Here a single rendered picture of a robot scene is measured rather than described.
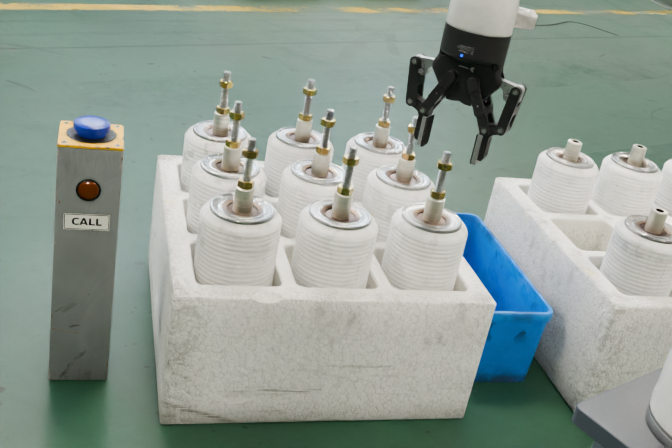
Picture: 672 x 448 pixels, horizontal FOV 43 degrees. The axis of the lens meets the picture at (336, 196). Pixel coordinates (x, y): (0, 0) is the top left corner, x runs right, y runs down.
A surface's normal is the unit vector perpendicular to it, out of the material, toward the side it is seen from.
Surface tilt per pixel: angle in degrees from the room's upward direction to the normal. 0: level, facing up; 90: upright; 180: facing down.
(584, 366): 90
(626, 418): 0
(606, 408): 0
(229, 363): 90
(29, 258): 0
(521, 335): 92
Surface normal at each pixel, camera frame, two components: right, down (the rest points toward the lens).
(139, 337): 0.17, -0.90
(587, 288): -0.96, -0.05
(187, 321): 0.22, 0.44
